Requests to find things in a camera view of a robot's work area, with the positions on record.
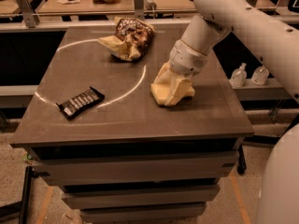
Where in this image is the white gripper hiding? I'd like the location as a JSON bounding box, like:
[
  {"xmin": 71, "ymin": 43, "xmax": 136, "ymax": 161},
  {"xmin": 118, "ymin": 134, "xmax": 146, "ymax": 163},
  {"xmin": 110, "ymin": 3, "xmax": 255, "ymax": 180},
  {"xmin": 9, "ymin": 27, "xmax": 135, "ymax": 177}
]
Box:
[{"xmin": 153, "ymin": 40, "xmax": 207, "ymax": 106}]

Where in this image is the yellow sponge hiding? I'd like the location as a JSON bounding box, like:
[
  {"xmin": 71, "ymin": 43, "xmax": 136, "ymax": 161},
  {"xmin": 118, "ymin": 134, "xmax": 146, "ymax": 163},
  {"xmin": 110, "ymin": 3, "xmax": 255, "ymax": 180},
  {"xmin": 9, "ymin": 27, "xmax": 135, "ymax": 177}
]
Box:
[{"xmin": 150, "ymin": 83, "xmax": 195, "ymax": 106}]

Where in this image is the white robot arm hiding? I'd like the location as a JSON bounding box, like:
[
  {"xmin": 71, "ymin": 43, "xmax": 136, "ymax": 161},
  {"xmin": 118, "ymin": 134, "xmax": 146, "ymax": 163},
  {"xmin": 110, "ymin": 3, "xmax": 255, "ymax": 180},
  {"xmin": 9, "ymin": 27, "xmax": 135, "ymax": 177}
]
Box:
[{"xmin": 152, "ymin": 0, "xmax": 299, "ymax": 224}]

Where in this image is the black rxbar chocolate bar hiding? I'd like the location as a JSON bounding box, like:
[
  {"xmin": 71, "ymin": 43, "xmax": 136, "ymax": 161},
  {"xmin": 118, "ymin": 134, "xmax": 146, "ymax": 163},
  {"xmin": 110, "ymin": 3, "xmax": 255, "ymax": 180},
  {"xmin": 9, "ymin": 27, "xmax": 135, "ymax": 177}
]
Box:
[{"xmin": 57, "ymin": 87, "xmax": 105, "ymax": 119}]

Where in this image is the crumpled chip bag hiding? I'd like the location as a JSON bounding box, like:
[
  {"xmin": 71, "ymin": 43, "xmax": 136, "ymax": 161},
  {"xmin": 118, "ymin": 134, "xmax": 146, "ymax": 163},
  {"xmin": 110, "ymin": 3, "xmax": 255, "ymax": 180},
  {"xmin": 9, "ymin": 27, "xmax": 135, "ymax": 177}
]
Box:
[{"xmin": 98, "ymin": 17, "xmax": 155, "ymax": 62}]

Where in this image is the left sanitizer bottle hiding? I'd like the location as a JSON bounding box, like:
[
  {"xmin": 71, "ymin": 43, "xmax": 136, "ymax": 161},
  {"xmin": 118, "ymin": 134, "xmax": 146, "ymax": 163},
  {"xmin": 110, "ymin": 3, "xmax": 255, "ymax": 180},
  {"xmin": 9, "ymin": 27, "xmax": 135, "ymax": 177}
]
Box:
[{"xmin": 230, "ymin": 63, "xmax": 247, "ymax": 88}]

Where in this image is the sanitizer bottle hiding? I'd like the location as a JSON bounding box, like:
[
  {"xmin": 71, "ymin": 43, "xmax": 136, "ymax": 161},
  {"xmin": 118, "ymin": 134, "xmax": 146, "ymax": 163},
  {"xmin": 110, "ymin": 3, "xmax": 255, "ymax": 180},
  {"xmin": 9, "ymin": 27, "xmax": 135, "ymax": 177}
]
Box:
[
  {"xmin": 230, "ymin": 63, "xmax": 247, "ymax": 88},
  {"xmin": 251, "ymin": 65, "xmax": 269, "ymax": 85}
]

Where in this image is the white power strip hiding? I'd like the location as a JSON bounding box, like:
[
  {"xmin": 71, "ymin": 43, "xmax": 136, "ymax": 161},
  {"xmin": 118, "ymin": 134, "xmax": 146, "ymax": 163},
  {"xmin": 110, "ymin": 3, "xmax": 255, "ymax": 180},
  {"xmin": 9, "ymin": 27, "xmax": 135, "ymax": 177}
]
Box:
[{"xmin": 144, "ymin": 0, "xmax": 156, "ymax": 10}]

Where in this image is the grey drawer cabinet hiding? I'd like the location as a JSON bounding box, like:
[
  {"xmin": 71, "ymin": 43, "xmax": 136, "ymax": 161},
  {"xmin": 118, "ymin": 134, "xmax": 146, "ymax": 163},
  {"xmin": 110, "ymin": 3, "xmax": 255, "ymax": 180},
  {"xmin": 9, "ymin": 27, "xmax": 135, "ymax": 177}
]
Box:
[{"xmin": 12, "ymin": 24, "xmax": 253, "ymax": 223}]

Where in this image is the right sanitizer bottle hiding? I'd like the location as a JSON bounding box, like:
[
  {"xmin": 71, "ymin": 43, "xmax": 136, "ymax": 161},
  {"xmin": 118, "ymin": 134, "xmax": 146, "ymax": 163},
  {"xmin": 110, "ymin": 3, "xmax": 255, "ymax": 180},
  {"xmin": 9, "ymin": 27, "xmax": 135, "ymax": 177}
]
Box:
[{"xmin": 251, "ymin": 65, "xmax": 269, "ymax": 85}]

